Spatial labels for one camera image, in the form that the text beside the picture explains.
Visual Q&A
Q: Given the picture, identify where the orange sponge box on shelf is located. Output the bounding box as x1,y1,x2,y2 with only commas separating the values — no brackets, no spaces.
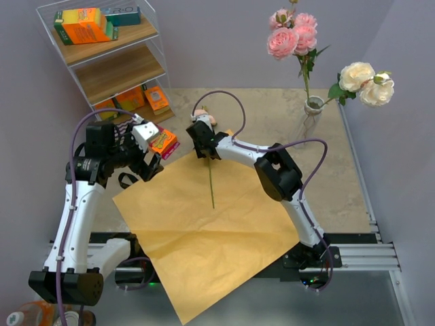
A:
54,7,110,46

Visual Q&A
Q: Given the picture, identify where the white wire wooden shelf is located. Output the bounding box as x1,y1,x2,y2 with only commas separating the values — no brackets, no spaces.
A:
37,1,173,122

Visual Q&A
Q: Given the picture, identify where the orange box bottom shelf left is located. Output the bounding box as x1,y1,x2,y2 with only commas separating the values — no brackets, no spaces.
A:
94,98,118,122

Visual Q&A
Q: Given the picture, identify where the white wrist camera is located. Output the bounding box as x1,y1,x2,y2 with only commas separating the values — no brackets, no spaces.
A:
190,113,211,125
131,122,160,151

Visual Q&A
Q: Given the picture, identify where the orange green box bottom middle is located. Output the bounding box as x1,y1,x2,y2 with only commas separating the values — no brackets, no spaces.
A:
114,86,145,111

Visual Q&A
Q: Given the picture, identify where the white rose stem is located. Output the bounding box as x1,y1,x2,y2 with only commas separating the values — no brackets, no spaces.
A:
326,62,395,107

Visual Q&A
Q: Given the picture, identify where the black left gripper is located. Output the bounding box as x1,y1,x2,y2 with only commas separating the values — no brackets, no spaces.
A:
107,124,164,181

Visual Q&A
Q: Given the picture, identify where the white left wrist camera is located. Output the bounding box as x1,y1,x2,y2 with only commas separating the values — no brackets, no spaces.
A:
131,122,160,151

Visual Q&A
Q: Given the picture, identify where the teal box on shelf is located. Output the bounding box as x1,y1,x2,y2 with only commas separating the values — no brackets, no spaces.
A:
101,5,141,26

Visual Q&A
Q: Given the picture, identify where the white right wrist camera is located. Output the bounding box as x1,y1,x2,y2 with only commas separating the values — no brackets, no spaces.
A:
190,113,211,125

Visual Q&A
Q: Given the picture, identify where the orange box bottom shelf right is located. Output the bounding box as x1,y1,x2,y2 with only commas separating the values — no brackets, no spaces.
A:
144,86,169,115

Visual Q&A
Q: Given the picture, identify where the white ceramic vase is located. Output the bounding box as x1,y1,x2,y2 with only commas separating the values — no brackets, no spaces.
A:
292,96,324,142

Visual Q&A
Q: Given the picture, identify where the orange wrapping paper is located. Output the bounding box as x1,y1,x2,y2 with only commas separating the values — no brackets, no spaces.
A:
114,137,298,324

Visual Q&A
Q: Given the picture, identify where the orange pink sponge box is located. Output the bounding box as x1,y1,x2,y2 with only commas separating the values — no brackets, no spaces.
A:
149,127,179,160

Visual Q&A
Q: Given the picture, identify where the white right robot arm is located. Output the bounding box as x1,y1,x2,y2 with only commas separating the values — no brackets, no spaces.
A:
186,120,328,267

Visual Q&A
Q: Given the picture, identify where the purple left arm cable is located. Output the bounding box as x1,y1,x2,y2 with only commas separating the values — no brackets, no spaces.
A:
55,109,157,326

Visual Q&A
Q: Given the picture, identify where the purple wavy striped mat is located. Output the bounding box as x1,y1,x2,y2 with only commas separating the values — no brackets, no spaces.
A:
114,122,133,140

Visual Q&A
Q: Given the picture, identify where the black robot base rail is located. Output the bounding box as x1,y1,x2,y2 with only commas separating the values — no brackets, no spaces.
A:
90,232,376,291

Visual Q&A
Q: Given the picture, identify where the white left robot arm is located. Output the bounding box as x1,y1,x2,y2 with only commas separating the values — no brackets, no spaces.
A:
29,120,163,306

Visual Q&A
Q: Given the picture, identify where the orange box shelf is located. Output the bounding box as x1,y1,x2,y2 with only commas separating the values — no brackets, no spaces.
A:
144,86,169,115
94,98,118,122

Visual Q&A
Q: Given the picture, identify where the metal tin can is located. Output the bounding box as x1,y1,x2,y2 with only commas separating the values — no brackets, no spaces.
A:
65,310,97,326

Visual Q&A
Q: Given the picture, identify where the orange juice bottle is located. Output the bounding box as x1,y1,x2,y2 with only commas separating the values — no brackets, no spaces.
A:
6,300,59,326

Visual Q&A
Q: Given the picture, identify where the pink flower bunch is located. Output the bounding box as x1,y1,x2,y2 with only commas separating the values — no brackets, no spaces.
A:
201,105,215,209

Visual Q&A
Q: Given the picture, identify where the pink rose stem large bloom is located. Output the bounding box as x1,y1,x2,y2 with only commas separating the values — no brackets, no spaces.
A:
266,27,299,60

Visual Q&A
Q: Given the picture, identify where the green box on shelf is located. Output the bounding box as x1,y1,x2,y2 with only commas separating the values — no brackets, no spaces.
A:
105,21,118,41

